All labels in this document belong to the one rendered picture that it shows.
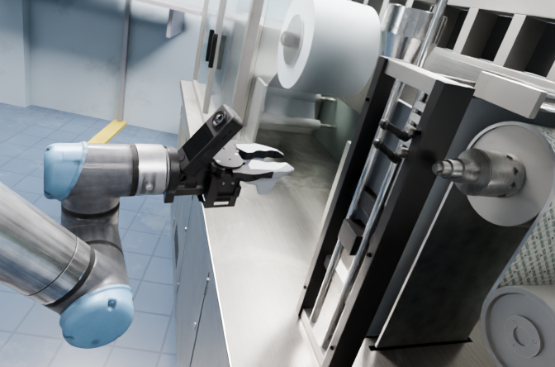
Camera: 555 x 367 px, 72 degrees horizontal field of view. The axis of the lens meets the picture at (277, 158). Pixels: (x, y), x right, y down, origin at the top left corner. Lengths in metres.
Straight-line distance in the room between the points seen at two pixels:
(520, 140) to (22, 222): 0.59
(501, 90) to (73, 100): 3.91
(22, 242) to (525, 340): 0.58
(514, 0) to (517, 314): 0.76
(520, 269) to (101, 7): 3.69
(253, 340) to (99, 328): 0.37
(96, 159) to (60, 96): 3.69
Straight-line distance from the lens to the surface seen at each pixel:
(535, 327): 0.59
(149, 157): 0.55
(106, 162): 0.54
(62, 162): 0.54
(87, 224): 0.58
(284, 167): 0.63
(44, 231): 0.45
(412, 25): 0.94
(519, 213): 0.60
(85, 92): 4.11
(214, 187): 0.59
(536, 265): 0.65
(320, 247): 0.75
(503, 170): 0.57
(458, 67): 1.18
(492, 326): 0.64
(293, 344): 0.81
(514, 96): 0.58
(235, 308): 0.83
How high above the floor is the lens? 1.49
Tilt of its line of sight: 23 degrees down
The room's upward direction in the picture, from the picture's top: 14 degrees clockwise
